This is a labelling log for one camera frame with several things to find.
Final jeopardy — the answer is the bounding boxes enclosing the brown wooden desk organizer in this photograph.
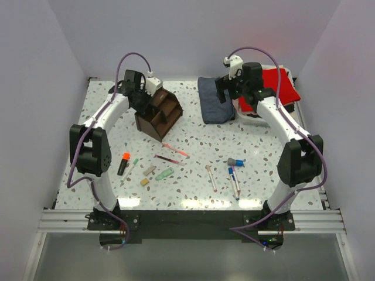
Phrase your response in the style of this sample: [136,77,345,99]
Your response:
[134,88,183,142]

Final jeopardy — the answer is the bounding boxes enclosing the orange black highlighter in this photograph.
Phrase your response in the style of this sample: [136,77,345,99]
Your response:
[117,152,130,176]

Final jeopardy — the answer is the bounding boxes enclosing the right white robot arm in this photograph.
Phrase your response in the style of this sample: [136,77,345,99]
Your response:
[215,57,325,230]

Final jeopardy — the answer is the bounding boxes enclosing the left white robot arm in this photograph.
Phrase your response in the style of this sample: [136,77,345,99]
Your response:
[67,70,162,231]

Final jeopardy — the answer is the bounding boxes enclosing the pink cloth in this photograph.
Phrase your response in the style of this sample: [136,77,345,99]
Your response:
[232,97,260,118]

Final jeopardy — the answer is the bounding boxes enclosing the blue folded towel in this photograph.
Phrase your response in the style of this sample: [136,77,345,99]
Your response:
[197,77,235,125]

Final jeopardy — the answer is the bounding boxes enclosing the white basket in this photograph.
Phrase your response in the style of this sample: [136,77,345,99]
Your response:
[236,64,296,127]

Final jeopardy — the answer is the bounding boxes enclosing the red folded cloth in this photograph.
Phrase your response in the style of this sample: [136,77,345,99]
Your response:
[237,67,302,113]

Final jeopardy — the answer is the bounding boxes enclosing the green capped white marker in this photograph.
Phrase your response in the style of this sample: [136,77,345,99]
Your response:
[120,158,139,182]

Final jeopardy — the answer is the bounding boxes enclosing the beige eraser piece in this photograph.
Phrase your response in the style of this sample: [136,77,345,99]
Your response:
[143,166,156,176]

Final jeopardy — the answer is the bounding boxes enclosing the green clear correction tape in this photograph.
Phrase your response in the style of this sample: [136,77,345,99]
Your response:
[155,167,174,181]

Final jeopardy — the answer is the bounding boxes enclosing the purple capped white marker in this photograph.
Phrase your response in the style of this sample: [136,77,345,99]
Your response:
[231,165,241,195]

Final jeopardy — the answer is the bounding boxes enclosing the beige capped white marker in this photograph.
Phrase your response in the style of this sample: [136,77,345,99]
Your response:
[205,165,217,193]

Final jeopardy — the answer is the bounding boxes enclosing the tan eraser block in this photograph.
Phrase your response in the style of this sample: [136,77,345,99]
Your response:
[140,178,149,186]

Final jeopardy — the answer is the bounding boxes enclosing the blue capped white marker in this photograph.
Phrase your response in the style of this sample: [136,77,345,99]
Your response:
[228,167,240,201]

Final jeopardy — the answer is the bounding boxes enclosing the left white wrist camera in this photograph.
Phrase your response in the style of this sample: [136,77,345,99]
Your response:
[145,77,163,96]

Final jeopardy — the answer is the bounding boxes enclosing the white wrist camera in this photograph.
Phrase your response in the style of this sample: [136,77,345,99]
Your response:
[145,77,163,96]
[223,54,244,80]

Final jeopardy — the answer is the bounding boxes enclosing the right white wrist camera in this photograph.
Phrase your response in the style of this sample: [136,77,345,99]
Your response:
[223,54,244,80]

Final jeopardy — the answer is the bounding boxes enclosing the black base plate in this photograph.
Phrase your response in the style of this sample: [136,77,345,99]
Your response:
[85,210,295,246]

